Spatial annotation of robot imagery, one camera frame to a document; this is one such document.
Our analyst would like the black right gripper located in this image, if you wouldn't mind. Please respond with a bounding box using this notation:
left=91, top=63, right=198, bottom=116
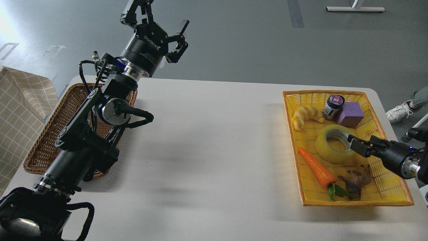
left=347, top=134, right=418, bottom=180

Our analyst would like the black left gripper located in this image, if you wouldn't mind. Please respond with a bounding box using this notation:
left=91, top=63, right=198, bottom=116
left=120, top=0, right=190, bottom=77

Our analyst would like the yellow tape roll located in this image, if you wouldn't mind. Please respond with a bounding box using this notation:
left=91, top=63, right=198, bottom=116
left=315, top=125, right=356, bottom=164

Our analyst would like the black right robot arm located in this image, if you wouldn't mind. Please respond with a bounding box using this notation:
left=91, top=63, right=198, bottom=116
left=347, top=128, right=428, bottom=184

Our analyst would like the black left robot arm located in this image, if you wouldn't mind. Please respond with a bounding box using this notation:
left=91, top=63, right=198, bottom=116
left=1, top=0, right=189, bottom=241

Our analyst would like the yellow plastic basket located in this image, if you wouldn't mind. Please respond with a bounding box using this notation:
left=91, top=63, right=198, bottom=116
left=283, top=90, right=414, bottom=206

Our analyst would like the purple cube block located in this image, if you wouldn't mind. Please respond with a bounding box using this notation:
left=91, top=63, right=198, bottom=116
left=337, top=102, right=364, bottom=128

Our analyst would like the small dark jar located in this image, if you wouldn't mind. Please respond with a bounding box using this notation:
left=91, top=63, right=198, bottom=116
left=322, top=94, right=345, bottom=119

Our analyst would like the toy carrot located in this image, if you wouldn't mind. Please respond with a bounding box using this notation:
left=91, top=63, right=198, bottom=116
left=298, top=147, right=350, bottom=201

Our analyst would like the white sneaker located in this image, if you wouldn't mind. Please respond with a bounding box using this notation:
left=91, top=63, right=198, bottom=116
left=386, top=100, right=418, bottom=124

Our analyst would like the black caster wheel leg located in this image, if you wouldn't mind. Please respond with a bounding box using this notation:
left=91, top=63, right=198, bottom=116
left=401, top=113, right=428, bottom=143

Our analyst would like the toy croissant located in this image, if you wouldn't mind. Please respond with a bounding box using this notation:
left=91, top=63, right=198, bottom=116
left=292, top=105, right=325, bottom=131

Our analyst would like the white stand base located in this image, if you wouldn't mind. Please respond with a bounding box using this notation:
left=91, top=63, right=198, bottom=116
left=326, top=0, right=385, bottom=13

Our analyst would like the beige checkered cloth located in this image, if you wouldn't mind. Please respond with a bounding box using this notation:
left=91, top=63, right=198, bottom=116
left=0, top=67, right=58, bottom=194

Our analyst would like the brown wicker basket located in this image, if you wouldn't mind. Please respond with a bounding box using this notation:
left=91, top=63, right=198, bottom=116
left=23, top=83, right=138, bottom=179

